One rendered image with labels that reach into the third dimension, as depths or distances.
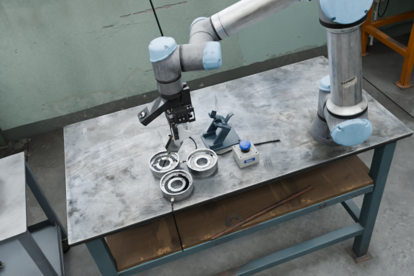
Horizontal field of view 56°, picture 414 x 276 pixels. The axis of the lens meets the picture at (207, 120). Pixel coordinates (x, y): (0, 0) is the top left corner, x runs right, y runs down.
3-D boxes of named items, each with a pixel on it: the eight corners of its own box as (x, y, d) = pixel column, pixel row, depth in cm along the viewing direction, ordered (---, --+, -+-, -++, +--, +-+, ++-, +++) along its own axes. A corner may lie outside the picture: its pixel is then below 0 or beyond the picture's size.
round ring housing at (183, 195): (167, 177, 132) (165, 168, 129) (197, 179, 130) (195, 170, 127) (158, 201, 124) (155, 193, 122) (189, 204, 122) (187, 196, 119)
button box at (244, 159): (240, 169, 131) (239, 158, 128) (233, 155, 137) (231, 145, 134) (262, 161, 133) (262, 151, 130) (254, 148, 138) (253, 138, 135)
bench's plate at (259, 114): (70, 248, 116) (68, 244, 115) (64, 129, 162) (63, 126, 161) (412, 136, 137) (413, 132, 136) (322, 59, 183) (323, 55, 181)
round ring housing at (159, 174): (151, 183, 131) (149, 174, 128) (150, 161, 139) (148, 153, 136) (182, 177, 131) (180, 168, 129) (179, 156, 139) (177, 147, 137)
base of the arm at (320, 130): (339, 114, 147) (341, 93, 141) (363, 138, 136) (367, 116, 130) (302, 125, 145) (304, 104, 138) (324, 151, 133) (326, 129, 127)
